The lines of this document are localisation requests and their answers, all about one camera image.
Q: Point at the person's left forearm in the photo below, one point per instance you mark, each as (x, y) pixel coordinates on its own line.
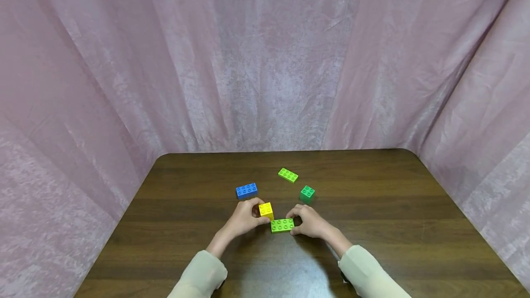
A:
(207, 266)

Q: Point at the person's right forearm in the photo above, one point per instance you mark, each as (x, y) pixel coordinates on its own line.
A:
(364, 268)

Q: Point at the lime green long toy brick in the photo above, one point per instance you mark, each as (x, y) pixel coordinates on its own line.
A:
(282, 225)

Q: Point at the dark green square toy brick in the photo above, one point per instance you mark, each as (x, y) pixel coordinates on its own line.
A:
(307, 193)

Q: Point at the person's left hand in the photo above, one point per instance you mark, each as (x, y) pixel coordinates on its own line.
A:
(242, 220)

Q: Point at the person's right hand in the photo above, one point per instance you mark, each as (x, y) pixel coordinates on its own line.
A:
(310, 222)

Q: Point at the person's right fingers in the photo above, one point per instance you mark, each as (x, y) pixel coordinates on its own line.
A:
(295, 217)

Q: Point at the blue toy brick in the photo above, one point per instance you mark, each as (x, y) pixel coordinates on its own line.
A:
(246, 190)

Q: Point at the person's left index finger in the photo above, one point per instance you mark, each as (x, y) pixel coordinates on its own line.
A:
(253, 201)

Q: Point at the yellow toy brick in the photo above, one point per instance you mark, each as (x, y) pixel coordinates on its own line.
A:
(266, 210)

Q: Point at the person's left thumb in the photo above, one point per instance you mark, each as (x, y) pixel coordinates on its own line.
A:
(261, 220)

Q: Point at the lime green flat toy brick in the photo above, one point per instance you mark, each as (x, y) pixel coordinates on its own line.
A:
(288, 174)

